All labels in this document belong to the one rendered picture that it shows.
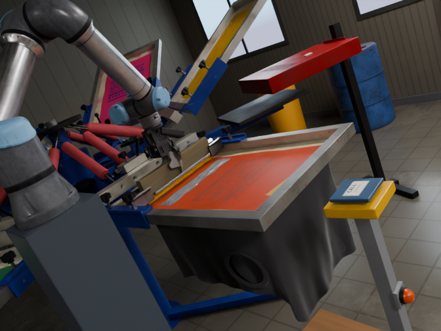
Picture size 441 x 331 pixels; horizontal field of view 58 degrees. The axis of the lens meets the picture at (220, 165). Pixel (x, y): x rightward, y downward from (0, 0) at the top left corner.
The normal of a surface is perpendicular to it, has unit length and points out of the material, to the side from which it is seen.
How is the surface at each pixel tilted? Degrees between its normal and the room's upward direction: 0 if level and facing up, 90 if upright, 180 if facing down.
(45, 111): 90
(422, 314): 0
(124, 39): 90
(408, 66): 90
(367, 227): 90
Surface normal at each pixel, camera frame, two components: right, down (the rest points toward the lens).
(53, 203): 0.48, -0.27
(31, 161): 0.72, -0.08
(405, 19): -0.66, 0.47
